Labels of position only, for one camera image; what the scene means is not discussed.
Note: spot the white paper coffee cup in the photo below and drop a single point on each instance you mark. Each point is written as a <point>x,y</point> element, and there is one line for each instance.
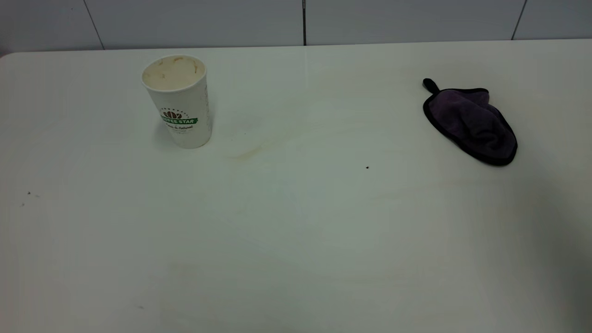
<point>185,106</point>

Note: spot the purple cloth with black trim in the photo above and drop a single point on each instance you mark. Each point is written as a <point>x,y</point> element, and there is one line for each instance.
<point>474,122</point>

